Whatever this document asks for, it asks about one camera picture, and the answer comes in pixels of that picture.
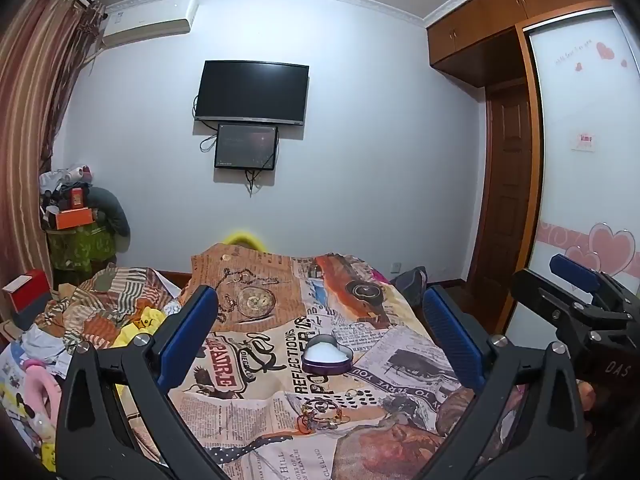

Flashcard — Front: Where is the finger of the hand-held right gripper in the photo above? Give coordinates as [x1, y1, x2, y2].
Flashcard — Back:
[549, 254, 628, 297]
[510, 269, 598, 333]

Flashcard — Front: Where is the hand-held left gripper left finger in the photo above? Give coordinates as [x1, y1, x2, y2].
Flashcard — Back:
[55, 285, 236, 480]

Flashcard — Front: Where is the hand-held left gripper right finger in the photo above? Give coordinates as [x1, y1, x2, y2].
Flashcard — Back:
[415, 285, 588, 480]

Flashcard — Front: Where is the purple heart-shaped jewelry box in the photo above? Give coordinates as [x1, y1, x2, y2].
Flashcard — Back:
[301, 335, 353, 376]

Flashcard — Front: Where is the person's right hand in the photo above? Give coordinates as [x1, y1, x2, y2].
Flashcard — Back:
[575, 380, 597, 436]

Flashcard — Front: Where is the yellow cloth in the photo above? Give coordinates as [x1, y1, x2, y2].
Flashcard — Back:
[114, 307, 167, 350]

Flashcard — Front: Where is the dark backpack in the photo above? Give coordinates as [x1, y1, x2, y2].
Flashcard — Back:
[389, 266, 429, 307]

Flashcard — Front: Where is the newspaper print blanket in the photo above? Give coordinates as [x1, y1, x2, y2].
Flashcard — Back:
[115, 242, 526, 480]

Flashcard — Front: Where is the striped patchwork blanket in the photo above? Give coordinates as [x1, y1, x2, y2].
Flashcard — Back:
[37, 262, 177, 353]

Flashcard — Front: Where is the yellow round object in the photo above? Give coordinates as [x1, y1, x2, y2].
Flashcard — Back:
[222, 231, 267, 252]

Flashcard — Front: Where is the green patterned cloth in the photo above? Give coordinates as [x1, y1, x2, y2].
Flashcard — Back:
[46, 224, 119, 272]

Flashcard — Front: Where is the orange box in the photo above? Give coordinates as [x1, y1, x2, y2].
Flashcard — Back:
[56, 207, 94, 231]

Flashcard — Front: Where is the pink plush toy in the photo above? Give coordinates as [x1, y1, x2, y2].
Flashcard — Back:
[22, 362, 65, 423]

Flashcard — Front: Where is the red and white box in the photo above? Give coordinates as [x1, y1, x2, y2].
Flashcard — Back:
[2, 269, 52, 314]

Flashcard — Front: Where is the cartoon print sheet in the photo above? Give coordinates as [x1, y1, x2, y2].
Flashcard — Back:
[0, 342, 68, 468]

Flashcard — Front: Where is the small black monitor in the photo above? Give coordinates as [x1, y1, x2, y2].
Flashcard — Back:
[214, 123, 279, 171]

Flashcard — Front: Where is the pile of white clothes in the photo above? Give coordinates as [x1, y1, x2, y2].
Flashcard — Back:
[40, 163, 94, 197]

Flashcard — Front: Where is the wooden overhead cabinet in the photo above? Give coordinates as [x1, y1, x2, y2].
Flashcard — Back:
[426, 0, 622, 89]

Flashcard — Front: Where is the striped brown curtain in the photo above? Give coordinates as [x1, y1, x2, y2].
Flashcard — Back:
[0, 0, 107, 286]

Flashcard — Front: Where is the white air conditioner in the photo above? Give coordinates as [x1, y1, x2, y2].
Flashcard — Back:
[102, 0, 200, 51]

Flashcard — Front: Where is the black cable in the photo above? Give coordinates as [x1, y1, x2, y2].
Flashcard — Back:
[243, 168, 265, 197]
[190, 94, 221, 154]

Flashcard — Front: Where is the black wall television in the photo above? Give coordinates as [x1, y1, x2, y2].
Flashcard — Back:
[193, 60, 310, 127]

